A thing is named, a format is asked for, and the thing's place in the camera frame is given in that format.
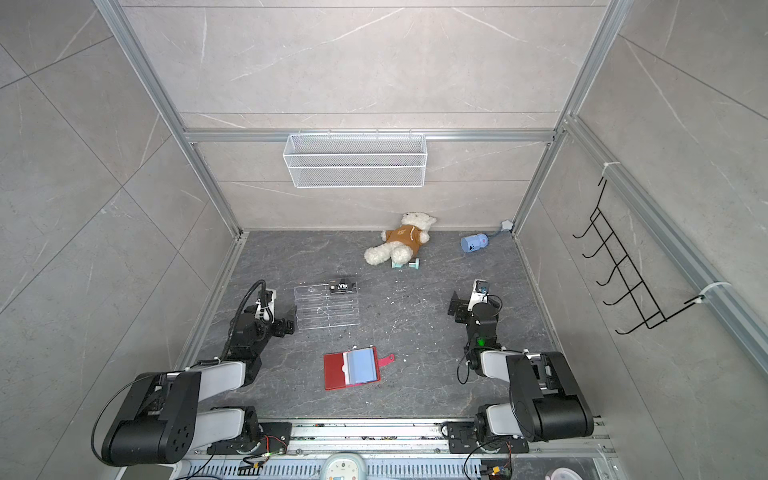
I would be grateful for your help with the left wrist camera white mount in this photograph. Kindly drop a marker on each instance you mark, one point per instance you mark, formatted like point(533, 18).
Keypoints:
point(265, 306)

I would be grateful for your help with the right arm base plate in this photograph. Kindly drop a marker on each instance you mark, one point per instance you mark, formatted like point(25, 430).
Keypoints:
point(464, 437)

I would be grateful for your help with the white round timer device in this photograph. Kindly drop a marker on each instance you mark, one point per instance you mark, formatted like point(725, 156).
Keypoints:
point(344, 466)

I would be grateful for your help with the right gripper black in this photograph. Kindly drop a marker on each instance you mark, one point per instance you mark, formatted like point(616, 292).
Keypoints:
point(463, 305)

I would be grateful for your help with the white teddy bear orange shirt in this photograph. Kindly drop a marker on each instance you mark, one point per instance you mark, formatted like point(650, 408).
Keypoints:
point(404, 242)

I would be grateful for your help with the clear acrylic organizer tray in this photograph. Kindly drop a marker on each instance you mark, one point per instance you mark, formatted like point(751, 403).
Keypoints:
point(317, 310)

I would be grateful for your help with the teal small dumbbell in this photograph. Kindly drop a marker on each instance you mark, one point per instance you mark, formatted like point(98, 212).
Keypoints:
point(412, 263)

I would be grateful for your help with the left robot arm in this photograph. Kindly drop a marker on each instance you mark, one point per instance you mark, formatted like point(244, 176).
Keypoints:
point(159, 420)

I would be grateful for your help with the black wire hook rack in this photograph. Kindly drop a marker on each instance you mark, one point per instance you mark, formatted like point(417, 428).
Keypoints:
point(625, 272)

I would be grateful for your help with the red leather card holder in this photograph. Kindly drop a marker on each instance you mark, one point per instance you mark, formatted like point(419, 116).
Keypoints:
point(353, 368)

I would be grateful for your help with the black VIP credit card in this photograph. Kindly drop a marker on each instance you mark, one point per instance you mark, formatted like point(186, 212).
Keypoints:
point(342, 289)

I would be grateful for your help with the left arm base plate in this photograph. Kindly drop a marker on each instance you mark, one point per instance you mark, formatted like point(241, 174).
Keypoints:
point(255, 439)

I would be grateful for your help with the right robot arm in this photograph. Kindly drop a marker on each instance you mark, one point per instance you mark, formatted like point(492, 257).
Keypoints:
point(545, 402)

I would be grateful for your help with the blue cylindrical cup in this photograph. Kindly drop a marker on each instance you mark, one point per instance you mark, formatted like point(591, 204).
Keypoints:
point(474, 242)

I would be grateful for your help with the white wire mesh basket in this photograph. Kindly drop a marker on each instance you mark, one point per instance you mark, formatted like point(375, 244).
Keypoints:
point(359, 160)

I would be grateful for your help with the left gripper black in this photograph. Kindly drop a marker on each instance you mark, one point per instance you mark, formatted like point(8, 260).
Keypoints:
point(280, 330)

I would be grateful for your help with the pink white round object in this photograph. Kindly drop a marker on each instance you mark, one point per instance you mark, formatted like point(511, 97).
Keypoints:
point(563, 473)

